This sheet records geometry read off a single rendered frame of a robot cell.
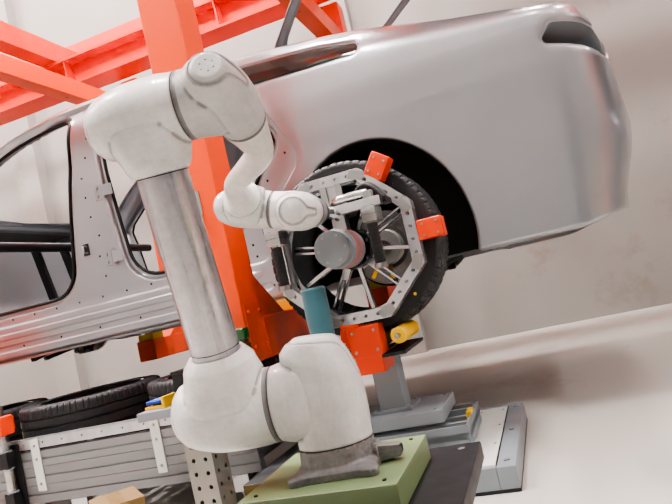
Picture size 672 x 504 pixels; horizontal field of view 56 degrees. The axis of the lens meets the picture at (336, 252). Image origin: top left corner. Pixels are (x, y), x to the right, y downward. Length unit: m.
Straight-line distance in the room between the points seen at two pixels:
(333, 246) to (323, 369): 0.94
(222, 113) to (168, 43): 1.41
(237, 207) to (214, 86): 0.57
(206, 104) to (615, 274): 5.12
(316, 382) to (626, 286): 4.94
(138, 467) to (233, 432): 1.50
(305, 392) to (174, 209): 0.43
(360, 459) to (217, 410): 0.29
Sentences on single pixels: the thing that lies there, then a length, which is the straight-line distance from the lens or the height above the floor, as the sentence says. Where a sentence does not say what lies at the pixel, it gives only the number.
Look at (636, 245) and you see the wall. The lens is 6.01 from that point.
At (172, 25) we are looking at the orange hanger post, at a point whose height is 1.81.
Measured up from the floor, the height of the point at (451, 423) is 0.17.
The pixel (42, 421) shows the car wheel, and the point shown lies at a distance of 3.18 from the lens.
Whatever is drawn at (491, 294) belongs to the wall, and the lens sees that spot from 5.98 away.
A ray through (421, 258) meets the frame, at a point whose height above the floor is 0.75.
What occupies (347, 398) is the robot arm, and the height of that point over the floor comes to 0.50.
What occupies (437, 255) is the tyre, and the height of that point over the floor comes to 0.75.
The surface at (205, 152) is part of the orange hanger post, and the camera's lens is 2.41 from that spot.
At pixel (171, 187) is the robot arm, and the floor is 0.96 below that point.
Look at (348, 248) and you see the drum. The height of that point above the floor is 0.84.
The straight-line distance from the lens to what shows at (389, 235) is 2.73.
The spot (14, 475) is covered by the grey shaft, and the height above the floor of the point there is 0.26.
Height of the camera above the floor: 0.70
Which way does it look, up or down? 4 degrees up
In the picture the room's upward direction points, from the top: 13 degrees counter-clockwise
